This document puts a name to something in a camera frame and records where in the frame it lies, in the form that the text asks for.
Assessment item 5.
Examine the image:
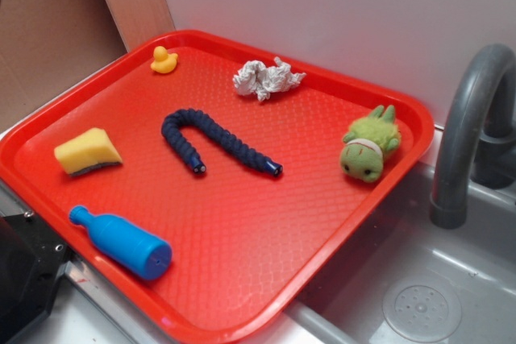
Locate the red plastic tray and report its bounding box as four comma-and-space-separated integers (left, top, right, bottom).
1, 31, 434, 343

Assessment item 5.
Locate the crumpled white paper towel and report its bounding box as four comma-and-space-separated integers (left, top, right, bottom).
232, 56, 306, 102

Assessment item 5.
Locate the green plush turtle toy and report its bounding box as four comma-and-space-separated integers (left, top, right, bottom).
339, 105, 402, 183

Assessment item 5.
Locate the blue plastic toy bottle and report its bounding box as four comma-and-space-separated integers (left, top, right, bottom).
69, 205, 173, 280

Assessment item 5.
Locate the yellow rubber duck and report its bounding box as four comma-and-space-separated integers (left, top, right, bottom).
150, 46, 178, 74

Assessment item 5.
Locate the grey toy faucet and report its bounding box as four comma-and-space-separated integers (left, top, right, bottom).
430, 44, 515, 229

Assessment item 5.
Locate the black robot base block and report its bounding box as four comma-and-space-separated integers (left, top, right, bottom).
1, 212, 71, 343

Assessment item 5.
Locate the grey plastic toy sink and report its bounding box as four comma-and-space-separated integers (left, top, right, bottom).
281, 160, 516, 344

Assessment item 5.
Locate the dark blue braided rope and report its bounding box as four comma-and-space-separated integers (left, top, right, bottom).
160, 108, 284, 178

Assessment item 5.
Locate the yellow sponge with grey pad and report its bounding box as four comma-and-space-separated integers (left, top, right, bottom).
54, 127, 123, 176

